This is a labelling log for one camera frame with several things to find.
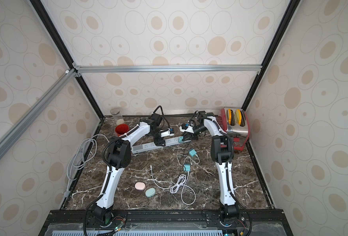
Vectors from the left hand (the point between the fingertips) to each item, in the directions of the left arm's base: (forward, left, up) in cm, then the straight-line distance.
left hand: (165, 138), depth 102 cm
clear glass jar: (+13, +35, +8) cm, 38 cm away
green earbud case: (-36, +6, -2) cm, 37 cm away
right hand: (0, -17, +3) cm, 17 cm away
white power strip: (-6, +9, -1) cm, 11 cm away
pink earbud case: (-33, +13, -2) cm, 35 cm away
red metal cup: (+3, +30, +5) cm, 31 cm away
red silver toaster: (+2, -45, +15) cm, 47 cm away
